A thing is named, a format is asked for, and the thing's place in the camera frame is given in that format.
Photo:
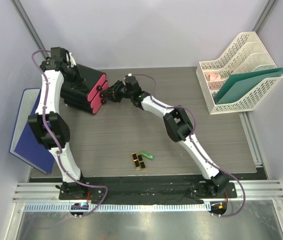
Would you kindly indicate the black drawer organizer cabinet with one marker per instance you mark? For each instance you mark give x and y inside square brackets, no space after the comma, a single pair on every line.
[75,94]

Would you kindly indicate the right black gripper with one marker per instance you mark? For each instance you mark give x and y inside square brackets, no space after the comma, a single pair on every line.
[111,94]

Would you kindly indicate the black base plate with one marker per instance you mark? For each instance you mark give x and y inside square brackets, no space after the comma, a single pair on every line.
[158,190]

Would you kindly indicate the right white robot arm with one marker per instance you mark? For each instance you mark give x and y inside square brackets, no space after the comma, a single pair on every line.
[178,126]

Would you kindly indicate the green lipstick tube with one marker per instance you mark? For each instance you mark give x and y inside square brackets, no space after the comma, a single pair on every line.
[147,155]

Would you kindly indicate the pink closed drawer front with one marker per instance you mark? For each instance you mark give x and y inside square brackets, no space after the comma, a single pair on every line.
[96,104]

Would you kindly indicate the blue binder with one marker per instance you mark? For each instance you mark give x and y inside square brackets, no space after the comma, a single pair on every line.
[23,144]

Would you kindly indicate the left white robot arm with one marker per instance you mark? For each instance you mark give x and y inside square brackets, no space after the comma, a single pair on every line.
[48,127]

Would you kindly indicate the pink paper note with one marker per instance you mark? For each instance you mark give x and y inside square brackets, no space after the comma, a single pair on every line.
[212,77]

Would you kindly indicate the aluminium rail frame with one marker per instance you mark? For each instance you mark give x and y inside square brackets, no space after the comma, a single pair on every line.
[48,192]

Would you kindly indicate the black gold lipstick middle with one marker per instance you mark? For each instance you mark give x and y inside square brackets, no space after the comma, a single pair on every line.
[140,160]

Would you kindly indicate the green folder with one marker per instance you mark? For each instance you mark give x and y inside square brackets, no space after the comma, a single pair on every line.
[237,85]

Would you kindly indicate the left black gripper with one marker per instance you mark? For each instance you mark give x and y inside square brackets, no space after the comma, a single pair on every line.
[79,79]

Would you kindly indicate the white mesh file rack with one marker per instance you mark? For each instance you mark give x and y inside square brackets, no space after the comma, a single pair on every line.
[246,53]

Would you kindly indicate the slotted cable duct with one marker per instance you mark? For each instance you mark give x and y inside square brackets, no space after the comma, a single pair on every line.
[76,207]

